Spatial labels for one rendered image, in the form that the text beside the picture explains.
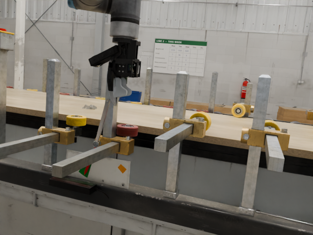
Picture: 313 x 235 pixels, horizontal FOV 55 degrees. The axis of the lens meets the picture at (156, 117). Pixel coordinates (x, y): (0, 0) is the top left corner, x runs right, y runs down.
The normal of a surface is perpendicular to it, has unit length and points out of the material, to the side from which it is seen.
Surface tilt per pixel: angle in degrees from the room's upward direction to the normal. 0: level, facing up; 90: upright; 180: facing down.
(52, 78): 90
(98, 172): 90
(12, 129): 90
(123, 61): 90
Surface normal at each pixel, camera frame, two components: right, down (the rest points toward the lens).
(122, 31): -0.04, 0.14
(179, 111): -0.33, 0.10
